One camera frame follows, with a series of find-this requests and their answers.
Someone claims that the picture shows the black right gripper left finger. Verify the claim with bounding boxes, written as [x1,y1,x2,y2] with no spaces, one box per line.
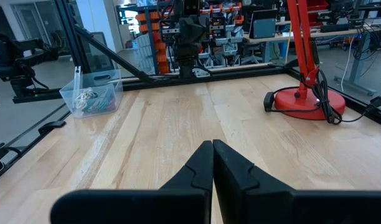
[50,140,214,224]

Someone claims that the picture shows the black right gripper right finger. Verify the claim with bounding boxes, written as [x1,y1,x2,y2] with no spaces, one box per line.
[212,139,381,224]

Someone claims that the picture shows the teal braided cable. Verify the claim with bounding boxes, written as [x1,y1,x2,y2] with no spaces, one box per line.
[83,93,113,114]

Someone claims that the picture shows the red desk lamp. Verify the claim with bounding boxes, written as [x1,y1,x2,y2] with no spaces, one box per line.
[273,0,347,121]

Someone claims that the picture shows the clear plastic bin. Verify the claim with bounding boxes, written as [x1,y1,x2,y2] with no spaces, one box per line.
[59,65,125,119]

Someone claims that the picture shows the orange parts bin shelf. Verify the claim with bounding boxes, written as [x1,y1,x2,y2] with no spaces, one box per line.
[134,1,243,75]

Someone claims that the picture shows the grey workshop desk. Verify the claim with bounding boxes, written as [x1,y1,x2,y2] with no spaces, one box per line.
[242,21,381,96]

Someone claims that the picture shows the black lamp power cord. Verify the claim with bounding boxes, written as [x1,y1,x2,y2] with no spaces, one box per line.
[263,68,381,126]

